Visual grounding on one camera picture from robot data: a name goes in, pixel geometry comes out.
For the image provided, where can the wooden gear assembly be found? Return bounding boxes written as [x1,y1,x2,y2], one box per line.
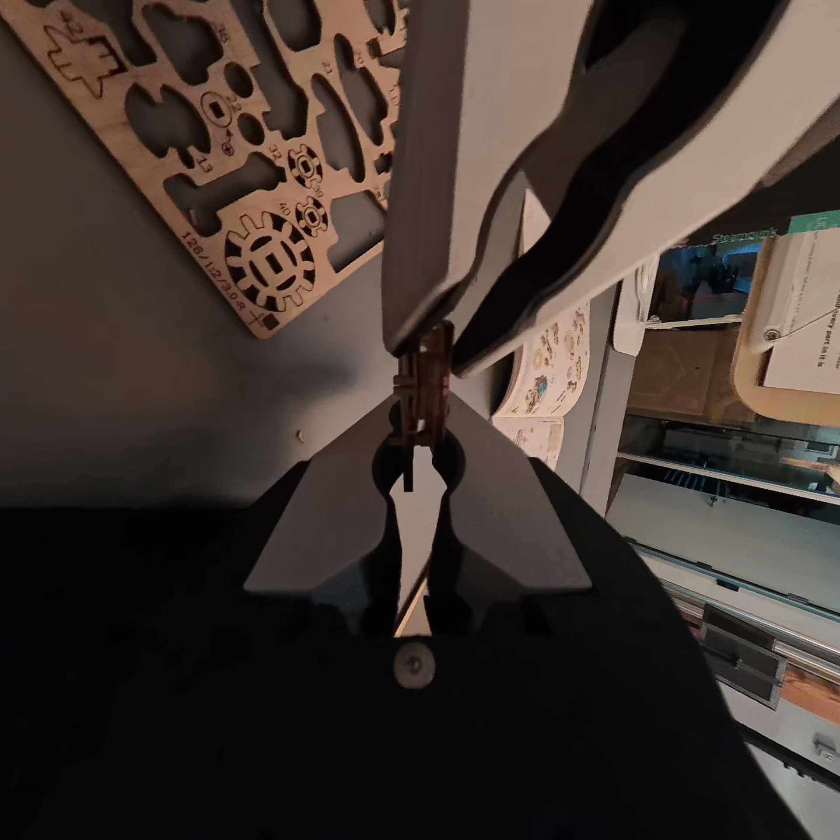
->
[392,322,455,493]

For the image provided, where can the instruction booklet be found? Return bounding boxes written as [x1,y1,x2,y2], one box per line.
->
[491,189,593,473]

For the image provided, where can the dark cloth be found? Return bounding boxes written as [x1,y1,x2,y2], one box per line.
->
[0,507,263,840]

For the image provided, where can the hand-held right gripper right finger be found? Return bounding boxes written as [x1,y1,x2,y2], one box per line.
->
[430,394,593,634]

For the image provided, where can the laser-cut plywood sheet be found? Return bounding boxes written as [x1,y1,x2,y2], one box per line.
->
[0,0,411,340]

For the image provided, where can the white desk stand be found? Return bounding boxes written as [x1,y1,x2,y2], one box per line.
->
[612,252,664,357]

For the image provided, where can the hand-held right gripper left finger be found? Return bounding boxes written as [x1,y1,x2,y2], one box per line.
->
[244,394,411,634]

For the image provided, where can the black model kit box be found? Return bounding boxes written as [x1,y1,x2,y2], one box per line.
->
[689,209,840,247]

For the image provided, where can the tan clipboard with paper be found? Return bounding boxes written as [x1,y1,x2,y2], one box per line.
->
[730,226,840,427]

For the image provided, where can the dark grey box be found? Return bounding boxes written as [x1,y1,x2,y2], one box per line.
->
[699,604,788,708]

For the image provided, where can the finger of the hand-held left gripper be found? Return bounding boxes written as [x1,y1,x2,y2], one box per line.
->
[382,0,595,358]
[453,0,840,380]

